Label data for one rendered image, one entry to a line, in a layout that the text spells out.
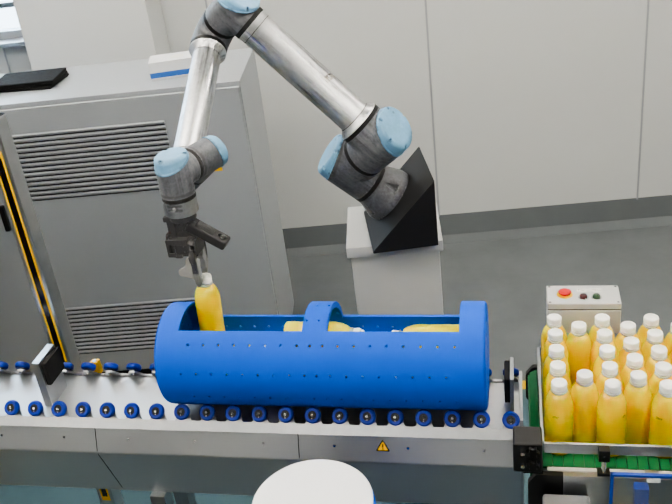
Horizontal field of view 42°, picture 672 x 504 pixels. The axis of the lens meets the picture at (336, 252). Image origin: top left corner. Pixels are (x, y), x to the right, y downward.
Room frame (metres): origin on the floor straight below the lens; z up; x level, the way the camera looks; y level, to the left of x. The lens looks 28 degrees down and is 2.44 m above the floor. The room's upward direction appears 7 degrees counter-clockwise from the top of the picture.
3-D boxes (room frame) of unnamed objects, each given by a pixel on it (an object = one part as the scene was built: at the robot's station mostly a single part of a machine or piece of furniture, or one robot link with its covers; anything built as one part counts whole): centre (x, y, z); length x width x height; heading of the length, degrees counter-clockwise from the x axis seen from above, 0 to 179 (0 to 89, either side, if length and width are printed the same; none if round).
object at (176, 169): (2.10, 0.39, 1.61); 0.10 x 0.09 x 0.12; 142
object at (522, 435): (1.64, -0.41, 0.95); 0.10 x 0.07 x 0.10; 167
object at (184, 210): (2.09, 0.39, 1.52); 0.10 x 0.09 x 0.05; 166
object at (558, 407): (1.69, -0.50, 0.99); 0.07 x 0.07 x 0.19
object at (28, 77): (3.79, 1.24, 1.46); 0.32 x 0.23 x 0.04; 85
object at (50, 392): (2.16, 0.88, 1.00); 0.10 x 0.04 x 0.15; 167
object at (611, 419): (1.66, -0.62, 0.99); 0.07 x 0.07 x 0.19
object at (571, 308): (2.08, -0.68, 1.05); 0.20 x 0.10 x 0.10; 77
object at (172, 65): (3.66, 0.56, 1.48); 0.24 x 0.12 x 0.08; 93
